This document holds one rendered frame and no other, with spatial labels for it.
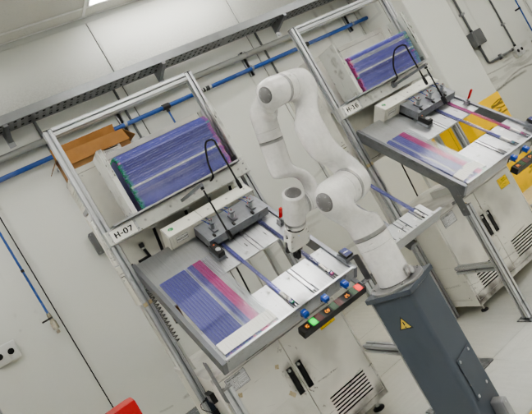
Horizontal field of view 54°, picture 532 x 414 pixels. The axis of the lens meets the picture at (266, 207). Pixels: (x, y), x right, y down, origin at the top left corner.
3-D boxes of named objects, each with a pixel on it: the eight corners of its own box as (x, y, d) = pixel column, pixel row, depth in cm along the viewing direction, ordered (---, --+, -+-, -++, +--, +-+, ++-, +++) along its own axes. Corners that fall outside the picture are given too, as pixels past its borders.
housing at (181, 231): (256, 211, 267) (253, 189, 258) (175, 259, 245) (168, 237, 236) (247, 204, 272) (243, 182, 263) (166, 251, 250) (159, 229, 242)
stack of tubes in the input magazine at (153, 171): (233, 161, 257) (205, 113, 256) (142, 209, 235) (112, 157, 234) (225, 167, 268) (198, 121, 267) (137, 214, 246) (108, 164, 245)
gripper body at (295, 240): (291, 234, 195) (293, 255, 203) (311, 222, 200) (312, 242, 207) (278, 225, 200) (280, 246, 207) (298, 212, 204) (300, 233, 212)
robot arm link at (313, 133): (332, 215, 177) (357, 197, 188) (358, 204, 168) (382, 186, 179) (259, 85, 175) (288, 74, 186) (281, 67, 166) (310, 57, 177)
